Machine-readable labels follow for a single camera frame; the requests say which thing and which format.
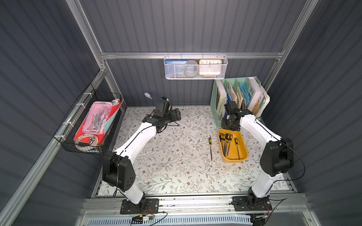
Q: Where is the yellow black file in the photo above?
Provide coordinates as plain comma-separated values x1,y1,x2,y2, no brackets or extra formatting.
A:
234,137,240,160
224,133,233,156
208,137,213,162

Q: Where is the yellow storage tray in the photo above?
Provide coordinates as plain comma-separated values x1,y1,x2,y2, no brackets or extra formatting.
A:
218,129,248,163

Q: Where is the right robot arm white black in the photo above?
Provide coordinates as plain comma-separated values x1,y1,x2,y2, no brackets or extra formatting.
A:
222,101,294,209

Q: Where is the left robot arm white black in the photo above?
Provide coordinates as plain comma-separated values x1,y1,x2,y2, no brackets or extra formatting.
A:
102,108,181,205

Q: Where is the green file organizer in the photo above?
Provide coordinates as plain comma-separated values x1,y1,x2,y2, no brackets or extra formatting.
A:
210,77,270,129

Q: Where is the blue box in basket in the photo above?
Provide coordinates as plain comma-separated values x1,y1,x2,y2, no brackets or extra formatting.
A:
164,59,187,77

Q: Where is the pink plastic tool case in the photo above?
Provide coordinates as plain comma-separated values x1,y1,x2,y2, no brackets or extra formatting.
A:
82,101,112,135

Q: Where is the blue desk lamp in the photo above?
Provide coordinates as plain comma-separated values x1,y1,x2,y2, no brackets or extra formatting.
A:
144,92,156,105

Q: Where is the white book in organizer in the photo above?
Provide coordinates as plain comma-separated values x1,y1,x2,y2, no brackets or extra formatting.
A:
246,77,264,114

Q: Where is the grey tape roll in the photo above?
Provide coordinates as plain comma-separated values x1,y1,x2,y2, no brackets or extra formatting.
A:
184,60,199,78

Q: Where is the yellow white clock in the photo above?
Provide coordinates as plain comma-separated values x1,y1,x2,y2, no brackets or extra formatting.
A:
199,59,222,76

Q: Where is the red folder in basket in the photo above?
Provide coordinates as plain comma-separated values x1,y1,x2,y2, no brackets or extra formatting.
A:
74,99,123,146

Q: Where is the clear tape roll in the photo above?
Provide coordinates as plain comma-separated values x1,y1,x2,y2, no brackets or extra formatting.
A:
74,134,99,147

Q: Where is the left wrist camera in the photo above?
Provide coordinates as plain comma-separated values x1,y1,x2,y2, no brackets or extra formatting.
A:
154,97,170,118

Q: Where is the white wire hanging basket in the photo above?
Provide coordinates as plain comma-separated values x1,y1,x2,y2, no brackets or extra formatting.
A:
163,55,229,80

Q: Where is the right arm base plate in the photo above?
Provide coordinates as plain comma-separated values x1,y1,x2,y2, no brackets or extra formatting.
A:
231,195,272,211

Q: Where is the black wire side basket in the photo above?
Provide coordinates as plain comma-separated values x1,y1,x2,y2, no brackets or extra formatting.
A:
54,85,125,155

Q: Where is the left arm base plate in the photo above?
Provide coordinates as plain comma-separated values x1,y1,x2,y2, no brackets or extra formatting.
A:
120,198,159,215

